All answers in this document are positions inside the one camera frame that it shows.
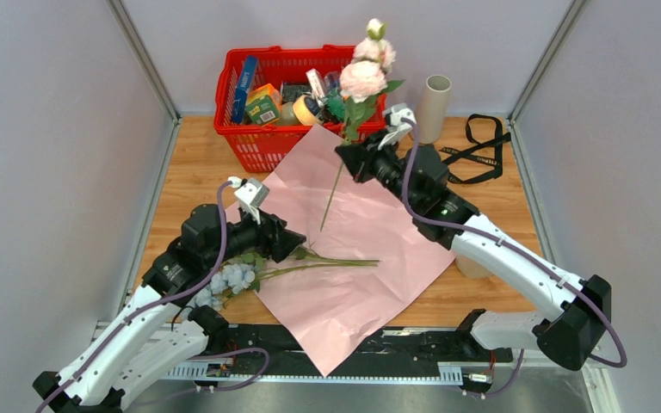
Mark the green yellow box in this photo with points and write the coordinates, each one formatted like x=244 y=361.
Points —
x=263 y=105

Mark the red plastic shopping basket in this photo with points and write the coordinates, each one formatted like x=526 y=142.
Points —
x=261 y=148

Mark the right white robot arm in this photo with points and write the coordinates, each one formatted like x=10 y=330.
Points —
x=572 y=314

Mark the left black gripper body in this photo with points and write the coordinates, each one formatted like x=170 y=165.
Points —
x=246 y=235

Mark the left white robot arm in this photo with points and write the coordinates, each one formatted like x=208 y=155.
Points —
x=115 y=368

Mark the blue flower stem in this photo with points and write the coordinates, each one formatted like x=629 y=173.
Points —
x=249 y=271

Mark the masking tape roll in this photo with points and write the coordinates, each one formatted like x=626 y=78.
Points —
x=307 y=110

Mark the black printed ribbon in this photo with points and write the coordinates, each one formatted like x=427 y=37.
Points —
x=488 y=153

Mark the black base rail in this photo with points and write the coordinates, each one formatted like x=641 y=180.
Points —
x=387 y=353

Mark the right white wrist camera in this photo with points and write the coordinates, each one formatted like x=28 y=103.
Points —
x=400 y=121

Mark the purple pink wrapping paper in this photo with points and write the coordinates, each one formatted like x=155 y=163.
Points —
x=330 y=311

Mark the beige cylindrical vase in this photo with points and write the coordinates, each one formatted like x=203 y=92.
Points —
x=432 y=107

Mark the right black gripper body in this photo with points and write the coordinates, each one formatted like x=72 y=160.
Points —
x=386 y=167

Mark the green plastic item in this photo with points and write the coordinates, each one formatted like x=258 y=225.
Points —
x=335 y=106

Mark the pink white flower stem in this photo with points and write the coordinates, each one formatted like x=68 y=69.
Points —
x=365 y=79

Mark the white packet in basket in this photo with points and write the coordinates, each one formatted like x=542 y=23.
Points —
x=318 y=85

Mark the blue box in basket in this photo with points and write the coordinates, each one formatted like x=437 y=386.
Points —
x=243 y=87

